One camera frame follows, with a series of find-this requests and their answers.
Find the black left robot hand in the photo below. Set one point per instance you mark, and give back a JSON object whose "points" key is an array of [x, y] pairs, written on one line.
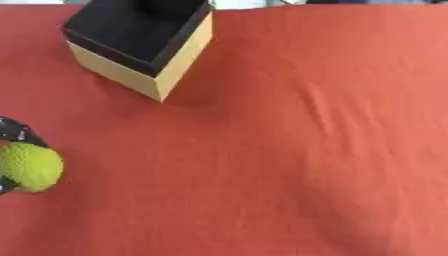
{"points": [[14, 131]]}

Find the tan cardboard box black inside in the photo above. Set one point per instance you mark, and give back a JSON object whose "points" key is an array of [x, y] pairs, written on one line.
{"points": [[137, 40]]}

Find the yellow-green textured ball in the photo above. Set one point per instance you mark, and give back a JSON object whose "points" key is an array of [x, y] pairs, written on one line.
{"points": [[30, 166]]}

